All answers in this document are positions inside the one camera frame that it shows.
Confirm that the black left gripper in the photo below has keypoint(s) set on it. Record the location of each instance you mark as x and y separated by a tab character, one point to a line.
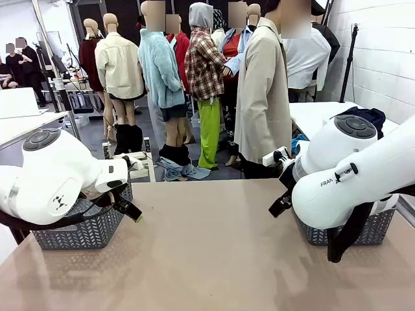
121	201

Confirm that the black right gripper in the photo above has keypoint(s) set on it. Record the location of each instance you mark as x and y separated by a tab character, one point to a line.
288	178

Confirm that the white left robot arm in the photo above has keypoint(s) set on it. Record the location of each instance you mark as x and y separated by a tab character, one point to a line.
65	168

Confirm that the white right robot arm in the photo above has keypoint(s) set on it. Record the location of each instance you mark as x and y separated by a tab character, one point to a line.
340	194

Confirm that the grey plastic woven basket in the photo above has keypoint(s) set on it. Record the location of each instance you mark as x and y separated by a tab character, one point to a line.
81	236
373	230

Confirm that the crumpled blue cloth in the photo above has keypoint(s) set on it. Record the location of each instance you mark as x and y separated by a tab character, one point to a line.
296	144

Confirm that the white black power strip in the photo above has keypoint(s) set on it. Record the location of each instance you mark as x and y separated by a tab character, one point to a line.
146	144

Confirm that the dark and denim dropped trousers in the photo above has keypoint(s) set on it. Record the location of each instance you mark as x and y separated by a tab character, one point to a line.
175	155

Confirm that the black dropped trousers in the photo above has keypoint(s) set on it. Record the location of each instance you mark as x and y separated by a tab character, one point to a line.
128	139

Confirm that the white table with white legs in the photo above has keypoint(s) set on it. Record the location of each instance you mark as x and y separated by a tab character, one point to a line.
311	113

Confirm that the person in beige coat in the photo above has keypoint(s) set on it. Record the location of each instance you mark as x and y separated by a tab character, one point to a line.
259	97

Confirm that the cluttered metal workbench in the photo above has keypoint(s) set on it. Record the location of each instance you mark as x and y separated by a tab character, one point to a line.
81	87

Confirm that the white table with metal leg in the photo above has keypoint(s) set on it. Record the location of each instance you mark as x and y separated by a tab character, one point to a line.
19	126

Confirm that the mannequin in light blue fleece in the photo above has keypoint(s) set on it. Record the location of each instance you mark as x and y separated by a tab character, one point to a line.
159	71

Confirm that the mannequin in cream shirt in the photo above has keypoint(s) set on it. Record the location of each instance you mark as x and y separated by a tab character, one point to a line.
120	64

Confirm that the mannequin in white shirt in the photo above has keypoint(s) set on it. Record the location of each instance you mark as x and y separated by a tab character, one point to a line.
304	58

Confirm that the mannequin in plaid shirt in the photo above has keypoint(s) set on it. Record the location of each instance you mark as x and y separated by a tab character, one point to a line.
204	71

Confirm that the black tripod stand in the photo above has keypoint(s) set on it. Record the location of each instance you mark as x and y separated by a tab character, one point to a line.
349	64

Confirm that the mannequin in maroon top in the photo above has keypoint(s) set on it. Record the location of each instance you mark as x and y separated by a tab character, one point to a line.
87	61

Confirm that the mannequin in blue shirt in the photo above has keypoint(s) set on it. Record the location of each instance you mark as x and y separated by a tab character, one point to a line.
231	48

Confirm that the black monitor on stand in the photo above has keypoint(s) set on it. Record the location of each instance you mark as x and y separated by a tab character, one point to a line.
59	64

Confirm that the mannequin in red jacket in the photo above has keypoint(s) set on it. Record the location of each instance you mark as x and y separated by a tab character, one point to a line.
181	48

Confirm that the mannequin in black jacket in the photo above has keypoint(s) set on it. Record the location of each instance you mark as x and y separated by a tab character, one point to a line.
332	42

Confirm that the person in black clothes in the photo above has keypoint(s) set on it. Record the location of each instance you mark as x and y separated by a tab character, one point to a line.
30	64
14	64
4	73

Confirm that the mannequin in black coat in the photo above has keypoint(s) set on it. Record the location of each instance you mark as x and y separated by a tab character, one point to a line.
253	13

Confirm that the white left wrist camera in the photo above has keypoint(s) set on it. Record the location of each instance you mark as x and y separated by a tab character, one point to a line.
137	164

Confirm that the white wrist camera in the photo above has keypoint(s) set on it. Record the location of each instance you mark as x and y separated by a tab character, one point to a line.
137	164
269	158

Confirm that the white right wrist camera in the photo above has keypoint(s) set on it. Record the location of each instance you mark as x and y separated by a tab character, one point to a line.
269	158

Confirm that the dark brown wooden post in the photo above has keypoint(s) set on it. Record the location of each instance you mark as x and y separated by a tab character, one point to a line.
19	234

